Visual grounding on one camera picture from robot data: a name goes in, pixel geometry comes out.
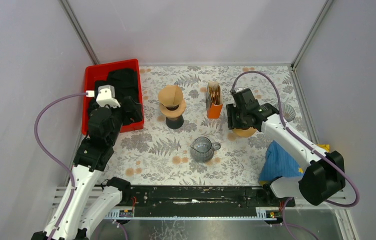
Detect wooden dripper ring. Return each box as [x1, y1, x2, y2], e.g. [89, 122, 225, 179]
[232, 127, 258, 139]
[159, 98, 187, 119]

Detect orange coffee filter box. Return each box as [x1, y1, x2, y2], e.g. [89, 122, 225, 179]
[206, 81, 223, 119]

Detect grey ribbed glass dripper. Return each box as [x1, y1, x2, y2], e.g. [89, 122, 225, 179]
[276, 102, 296, 123]

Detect brown paper coffee filter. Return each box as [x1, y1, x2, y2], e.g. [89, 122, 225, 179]
[158, 85, 183, 106]

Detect red-rimmed glass carafe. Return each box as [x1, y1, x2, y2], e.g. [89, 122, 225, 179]
[165, 115, 184, 130]

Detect grey glass pitcher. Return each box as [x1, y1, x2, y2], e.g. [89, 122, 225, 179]
[189, 136, 221, 163]

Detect blue glass dripper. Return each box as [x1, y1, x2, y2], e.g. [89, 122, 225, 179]
[160, 101, 184, 111]

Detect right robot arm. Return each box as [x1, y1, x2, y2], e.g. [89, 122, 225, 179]
[226, 88, 346, 206]

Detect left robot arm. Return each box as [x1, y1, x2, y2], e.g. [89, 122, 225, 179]
[32, 96, 143, 240]

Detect black cloth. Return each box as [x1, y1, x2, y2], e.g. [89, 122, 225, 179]
[94, 68, 143, 126]

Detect red plastic bin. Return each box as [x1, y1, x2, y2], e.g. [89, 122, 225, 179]
[81, 58, 143, 135]

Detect blue cloth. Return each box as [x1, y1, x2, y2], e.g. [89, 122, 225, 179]
[258, 141, 304, 186]

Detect floral table mat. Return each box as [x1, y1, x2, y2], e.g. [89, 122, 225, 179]
[97, 66, 307, 186]

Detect yellow blue snack bag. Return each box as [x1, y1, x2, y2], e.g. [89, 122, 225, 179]
[318, 144, 330, 153]

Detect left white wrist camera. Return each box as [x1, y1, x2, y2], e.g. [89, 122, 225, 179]
[85, 84, 121, 109]

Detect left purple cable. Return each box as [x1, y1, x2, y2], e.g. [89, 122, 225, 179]
[34, 93, 91, 240]

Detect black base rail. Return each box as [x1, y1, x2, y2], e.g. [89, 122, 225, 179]
[106, 185, 286, 220]

